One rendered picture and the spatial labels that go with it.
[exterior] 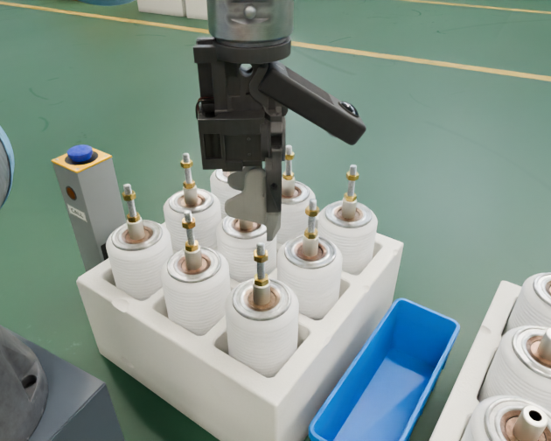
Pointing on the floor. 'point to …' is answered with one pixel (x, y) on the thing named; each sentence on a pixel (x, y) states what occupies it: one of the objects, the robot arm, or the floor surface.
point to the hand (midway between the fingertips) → (275, 220)
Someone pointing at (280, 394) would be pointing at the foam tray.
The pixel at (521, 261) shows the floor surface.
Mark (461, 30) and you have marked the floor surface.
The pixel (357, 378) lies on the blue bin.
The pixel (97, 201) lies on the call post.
